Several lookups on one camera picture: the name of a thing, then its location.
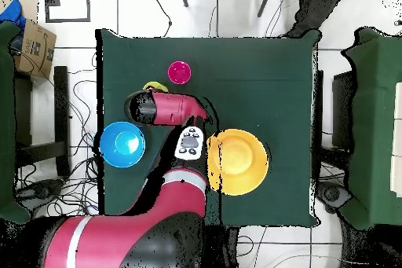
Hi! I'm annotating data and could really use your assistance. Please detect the plain cardboard box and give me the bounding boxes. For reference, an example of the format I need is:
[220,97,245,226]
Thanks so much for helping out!
[0,0,39,24]

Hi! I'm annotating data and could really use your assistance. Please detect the printed cardboard box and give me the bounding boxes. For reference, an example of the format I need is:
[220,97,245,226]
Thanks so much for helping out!
[13,18,58,79]

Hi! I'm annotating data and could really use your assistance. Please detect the red plastic cup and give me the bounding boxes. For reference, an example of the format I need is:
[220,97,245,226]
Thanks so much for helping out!
[166,61,192,86]

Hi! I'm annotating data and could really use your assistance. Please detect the green cloth on side table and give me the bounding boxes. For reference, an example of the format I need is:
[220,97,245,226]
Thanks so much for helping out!
[340,26,402,231]
[0,20,31,225]

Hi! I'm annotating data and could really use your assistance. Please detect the yellow ribbed plastic cup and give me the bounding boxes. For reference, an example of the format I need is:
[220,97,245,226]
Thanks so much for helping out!
[142,81,170,94]

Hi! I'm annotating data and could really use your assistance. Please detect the tangle of floor cables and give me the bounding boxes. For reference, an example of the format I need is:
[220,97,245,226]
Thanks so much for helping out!
[15,50,104,218]

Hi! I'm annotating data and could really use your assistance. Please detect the blue bag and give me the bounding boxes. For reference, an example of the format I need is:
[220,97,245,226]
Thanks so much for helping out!
[0,0,27,31]

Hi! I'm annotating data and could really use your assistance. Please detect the large yellow plastic bowl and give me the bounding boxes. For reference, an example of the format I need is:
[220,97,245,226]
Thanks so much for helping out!
[206,128,270,196]

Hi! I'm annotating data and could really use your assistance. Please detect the black stool frame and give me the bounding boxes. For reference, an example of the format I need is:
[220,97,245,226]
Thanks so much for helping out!
[13,65,71,177]

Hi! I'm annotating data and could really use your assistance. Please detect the person's leg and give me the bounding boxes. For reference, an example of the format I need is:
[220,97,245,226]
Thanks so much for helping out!
[287,0,350,39]

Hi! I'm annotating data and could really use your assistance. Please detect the dark green tablecloth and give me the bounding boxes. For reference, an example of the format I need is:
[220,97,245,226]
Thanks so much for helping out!
[95,28,321,228]

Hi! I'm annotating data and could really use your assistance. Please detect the large blue plastic bowl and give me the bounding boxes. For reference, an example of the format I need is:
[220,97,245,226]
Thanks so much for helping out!
[99,121,146,169]

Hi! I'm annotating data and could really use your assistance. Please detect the black floor cable with knot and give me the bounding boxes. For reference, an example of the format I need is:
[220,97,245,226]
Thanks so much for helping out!
[152,0,173,38]

